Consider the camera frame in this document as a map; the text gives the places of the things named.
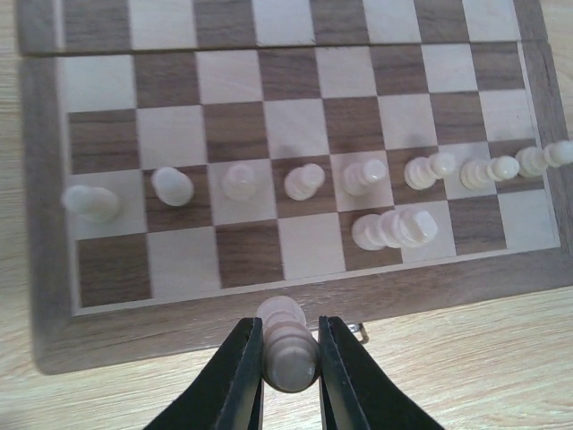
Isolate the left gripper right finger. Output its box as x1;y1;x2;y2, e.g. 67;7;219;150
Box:
319;316;442;430

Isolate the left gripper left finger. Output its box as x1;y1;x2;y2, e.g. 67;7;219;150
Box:
146;318;263;429

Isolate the white tall piece table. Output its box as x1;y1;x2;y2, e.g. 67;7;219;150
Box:
256;296;319;393

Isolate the white king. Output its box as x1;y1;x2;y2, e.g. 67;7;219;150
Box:
351;206;439;251

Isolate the white pawn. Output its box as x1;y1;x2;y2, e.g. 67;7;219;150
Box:
221;163;257;202

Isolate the white pawn board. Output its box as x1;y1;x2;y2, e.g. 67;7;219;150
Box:
151;167;194;207
284;163;325;201
342;159;388;196

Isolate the wooden chess board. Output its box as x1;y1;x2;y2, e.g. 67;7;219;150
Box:
15;1;572;374

